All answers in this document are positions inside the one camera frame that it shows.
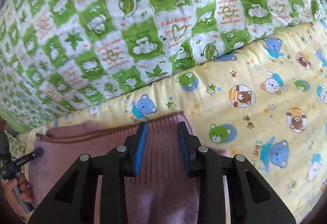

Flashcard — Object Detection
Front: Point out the green checkered pillow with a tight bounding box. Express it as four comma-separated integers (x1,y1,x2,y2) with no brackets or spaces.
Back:
4,130,26,158

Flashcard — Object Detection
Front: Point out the purple knitted sweater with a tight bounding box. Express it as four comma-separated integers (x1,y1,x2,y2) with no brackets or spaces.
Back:
29,114,199,223

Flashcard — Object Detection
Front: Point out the person's left hand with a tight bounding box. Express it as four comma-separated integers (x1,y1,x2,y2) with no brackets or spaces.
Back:
4,174,34,215

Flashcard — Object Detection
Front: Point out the yellow bear print bedsheet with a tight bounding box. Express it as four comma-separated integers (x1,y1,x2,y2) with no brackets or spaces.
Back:
24,20,326,223

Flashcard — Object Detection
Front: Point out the green white patterned quilt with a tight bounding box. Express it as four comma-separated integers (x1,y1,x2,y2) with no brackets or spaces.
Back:
1,0,326,132

